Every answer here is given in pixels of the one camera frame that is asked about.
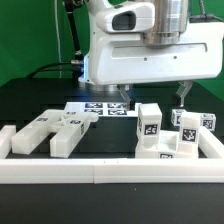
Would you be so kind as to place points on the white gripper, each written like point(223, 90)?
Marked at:
point(124, 59)

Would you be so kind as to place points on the white chair seat part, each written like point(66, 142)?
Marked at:
point(167, 148)

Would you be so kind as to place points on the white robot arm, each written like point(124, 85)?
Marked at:
point(147, 41)

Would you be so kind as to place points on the white tag sheet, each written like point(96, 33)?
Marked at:
point(104, 109)

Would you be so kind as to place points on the white right fence block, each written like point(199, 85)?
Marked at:
point(210, 145)

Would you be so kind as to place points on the white fence block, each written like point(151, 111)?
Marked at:
point(210, 145)
point(6, 133)

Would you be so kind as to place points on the white front fence bar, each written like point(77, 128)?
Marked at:
point(98, 171)

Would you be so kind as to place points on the white left fence block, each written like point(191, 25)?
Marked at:
point(6, 133)

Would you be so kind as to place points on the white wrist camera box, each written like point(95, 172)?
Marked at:
point(127, 17)

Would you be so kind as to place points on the white chair back frame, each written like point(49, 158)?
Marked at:
point(68, 129)

